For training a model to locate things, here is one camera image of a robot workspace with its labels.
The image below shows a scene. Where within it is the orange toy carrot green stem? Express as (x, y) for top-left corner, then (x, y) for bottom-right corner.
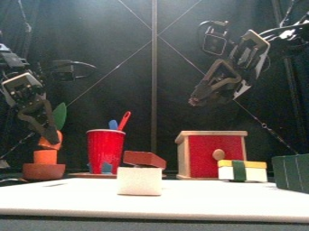
(32, 102), (68, 166)

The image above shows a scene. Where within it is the red plastic cup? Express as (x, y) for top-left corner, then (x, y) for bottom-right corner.
(86, 128), (127, 175)

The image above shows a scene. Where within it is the blue plastic utensil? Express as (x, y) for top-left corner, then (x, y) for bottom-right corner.
(107, 119), (119, 131)

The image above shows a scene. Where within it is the red wooden drawer box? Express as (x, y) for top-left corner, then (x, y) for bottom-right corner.
(174, 130), (249, 180)

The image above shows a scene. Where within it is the white plastic cutting board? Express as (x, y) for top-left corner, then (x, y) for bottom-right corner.
(0, 177), (309, 224)

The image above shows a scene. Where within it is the egg nigiri sushi toy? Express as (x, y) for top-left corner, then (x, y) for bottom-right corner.
(217, 159), (269, 183)

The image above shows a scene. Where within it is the dark green striped box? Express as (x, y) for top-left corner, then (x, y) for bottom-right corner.
(270, 152), (309, 194)

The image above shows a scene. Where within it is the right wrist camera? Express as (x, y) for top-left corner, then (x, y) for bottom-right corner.
(197, 20), (231, 57)

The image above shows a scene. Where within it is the vertical metal frame pole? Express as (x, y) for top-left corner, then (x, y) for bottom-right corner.
(150, 0), (159, 154)

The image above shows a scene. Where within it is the thin steel brace wire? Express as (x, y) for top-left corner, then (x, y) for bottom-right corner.
(116, 0), (301, 156)
(0, 0), (203, 159)

